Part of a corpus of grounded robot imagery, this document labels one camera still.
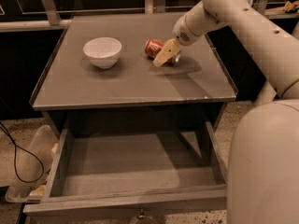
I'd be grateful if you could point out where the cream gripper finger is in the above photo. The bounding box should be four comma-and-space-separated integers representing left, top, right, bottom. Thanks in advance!
153, 39, 181, 67

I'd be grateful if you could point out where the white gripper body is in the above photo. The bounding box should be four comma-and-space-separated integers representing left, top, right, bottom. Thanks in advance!
173, 15, 199, 46

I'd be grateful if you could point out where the red coke can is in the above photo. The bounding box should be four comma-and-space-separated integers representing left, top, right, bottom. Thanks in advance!
145, 39, 180, 64

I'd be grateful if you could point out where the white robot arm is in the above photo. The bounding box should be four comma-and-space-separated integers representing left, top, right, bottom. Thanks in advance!
154, 0, 299, 224

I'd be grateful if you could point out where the open grey top drawer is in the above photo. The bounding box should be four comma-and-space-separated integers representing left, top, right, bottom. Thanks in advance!
24, 120, 227, 224

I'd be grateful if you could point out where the grey cabinet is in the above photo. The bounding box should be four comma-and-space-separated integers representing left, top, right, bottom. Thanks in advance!
29, 12, 239, 138

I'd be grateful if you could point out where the white ceramic bowl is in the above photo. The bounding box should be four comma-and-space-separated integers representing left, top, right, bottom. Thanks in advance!
83, 37, 122, 69

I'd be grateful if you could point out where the white table leg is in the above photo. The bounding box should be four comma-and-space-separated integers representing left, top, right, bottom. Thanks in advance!
253, 22, 299, 105

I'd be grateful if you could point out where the tan object on ledge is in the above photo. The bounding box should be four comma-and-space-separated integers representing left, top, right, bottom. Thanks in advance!
283, 1, 299, 13

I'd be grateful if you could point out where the clear plastic bin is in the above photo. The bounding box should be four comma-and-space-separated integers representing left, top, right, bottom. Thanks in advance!
6, 125, 58, 203

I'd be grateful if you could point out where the metal railing frame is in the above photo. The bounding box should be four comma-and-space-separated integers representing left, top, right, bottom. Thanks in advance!
0, 0, 299, 34

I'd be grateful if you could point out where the metal drawer handle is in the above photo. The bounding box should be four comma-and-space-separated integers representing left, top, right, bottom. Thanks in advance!
137, 208, 147, 219

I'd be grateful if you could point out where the black cable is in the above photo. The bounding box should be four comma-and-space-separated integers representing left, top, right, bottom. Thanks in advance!
0, 121, 46, 184

